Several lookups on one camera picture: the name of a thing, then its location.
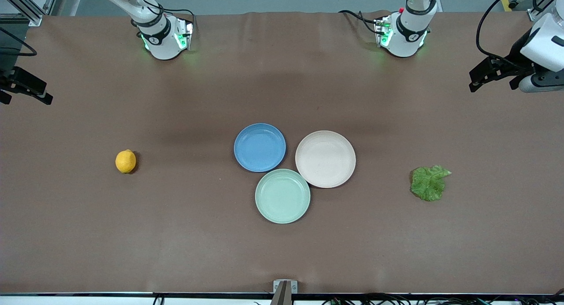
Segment pink round plate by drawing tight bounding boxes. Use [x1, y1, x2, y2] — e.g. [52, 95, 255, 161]
[295, 130, 356, 189]

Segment tangled black cables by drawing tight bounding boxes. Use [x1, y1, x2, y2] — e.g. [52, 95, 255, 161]
[322, 291, 564, 305]

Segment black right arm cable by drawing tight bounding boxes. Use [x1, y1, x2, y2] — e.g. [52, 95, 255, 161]
[0, 27, 38, 57]

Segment green round plate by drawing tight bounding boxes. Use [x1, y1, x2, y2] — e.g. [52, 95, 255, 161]
[255, 168, 311, 224]

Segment black right base cable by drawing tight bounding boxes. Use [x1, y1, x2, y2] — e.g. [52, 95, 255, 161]
[150, 1, 196, 19]

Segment grey metal bracket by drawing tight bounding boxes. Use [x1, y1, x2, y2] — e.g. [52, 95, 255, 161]
[273, 279, 298, 294]

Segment yellow lemon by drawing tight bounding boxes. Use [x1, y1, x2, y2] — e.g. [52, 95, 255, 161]
[115, 149, 137, 174]

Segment green lettuce leaf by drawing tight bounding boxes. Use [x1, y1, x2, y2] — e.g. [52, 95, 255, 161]
[410, 165, 453, 202]

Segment black left base cable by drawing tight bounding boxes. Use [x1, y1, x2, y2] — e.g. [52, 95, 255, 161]
[338, 10, 382, 36]

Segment blue round plate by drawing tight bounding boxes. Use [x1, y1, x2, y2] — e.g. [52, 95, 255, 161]
[234, 123, 287, 173]

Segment black base cable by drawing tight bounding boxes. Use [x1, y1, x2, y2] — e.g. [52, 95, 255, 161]
[338, 10, 382, 36]
[150, 1, 196, 19]

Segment metal camera post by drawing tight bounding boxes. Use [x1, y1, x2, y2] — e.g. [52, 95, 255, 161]
[270, 281, 292, 305]

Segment aluminium frame profile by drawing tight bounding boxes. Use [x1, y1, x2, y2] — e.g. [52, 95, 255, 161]
[0, 0, 60, 27]

